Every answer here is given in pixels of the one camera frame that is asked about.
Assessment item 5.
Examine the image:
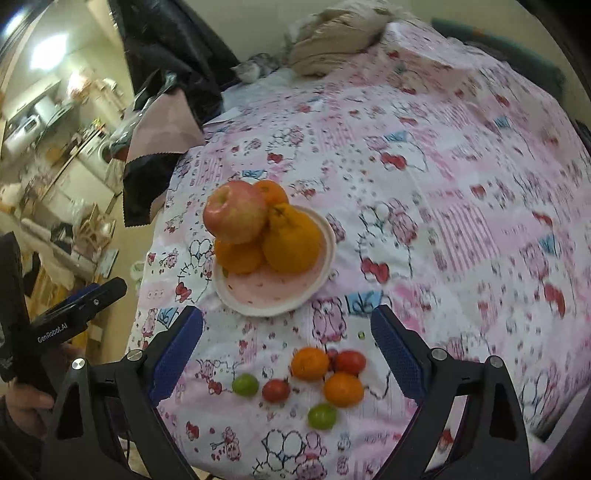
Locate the crumpled beige quilt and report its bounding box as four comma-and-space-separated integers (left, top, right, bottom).
283, 0, 393, 77

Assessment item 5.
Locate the flat box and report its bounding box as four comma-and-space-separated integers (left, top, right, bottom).
95, 248, 117, 278

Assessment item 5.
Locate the pink heart-print blanket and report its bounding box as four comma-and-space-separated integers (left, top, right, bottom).
526, 406, 591, 472

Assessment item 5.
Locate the large bumpy orange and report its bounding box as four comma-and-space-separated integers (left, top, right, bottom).
262, 203, 322, 273

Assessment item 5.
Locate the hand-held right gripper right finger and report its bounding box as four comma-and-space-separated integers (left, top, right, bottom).
370, 304, 532, 480

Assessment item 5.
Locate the pale grey bed sheet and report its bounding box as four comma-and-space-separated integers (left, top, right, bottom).
221, 69, 324, 121

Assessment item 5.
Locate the white washing machine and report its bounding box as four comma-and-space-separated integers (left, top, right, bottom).
76, 136, 122, 185

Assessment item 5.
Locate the white water heater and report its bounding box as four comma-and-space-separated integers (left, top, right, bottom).
34, 97, 61, 121

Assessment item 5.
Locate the person's left hand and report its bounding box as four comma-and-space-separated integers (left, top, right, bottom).
0, 381, 55, 439

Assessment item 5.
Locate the pink strawberry-print plate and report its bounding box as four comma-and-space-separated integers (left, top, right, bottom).
212, 205, 337, 318

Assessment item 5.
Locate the small green fruit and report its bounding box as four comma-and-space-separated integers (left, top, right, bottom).
232, 374, 259, 397
308, 403, 338, 431

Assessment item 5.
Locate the red cherry tomato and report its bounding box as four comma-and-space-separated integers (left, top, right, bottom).
262, 378, 291, 403
333, 350, 368, 376

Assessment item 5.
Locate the grey cat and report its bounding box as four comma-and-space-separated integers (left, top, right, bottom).
231, 53, 278, 84

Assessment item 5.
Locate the black plastic sheet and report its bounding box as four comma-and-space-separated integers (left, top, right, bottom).
108, 0, 241, 127

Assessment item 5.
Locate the wooden rack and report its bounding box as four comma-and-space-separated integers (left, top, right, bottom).
74, 203, 116, 254

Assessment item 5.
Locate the red apple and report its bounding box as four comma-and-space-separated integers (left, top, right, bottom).
203, 180, 269, 245

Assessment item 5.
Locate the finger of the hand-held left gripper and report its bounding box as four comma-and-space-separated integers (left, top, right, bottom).
34, 284, 100, 324
69, 277, 127, 330

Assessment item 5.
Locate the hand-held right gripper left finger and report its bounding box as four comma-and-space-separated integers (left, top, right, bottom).
44, 305, 206, 480

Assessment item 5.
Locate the ceiling light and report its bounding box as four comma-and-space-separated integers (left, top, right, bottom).
30, 34, 70, 68

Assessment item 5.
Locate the round orange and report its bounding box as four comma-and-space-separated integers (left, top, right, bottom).
254, 179, 289, 206
213, 237, 266, 274

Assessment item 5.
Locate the small mandarin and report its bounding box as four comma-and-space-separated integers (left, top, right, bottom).
323, 371, 365, 408
291, 347, 331, 381

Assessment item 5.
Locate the pink and black cloth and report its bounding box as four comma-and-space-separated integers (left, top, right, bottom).
122, 90, 206, 228

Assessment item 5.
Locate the white paper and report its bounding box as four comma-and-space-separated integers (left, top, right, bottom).
203, 107, 241, 125

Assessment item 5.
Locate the teal cushion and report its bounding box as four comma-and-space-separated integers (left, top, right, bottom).
431, 17, 566, 97

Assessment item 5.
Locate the pile of clothes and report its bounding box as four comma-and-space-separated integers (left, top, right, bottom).
106, 69, 185, 162

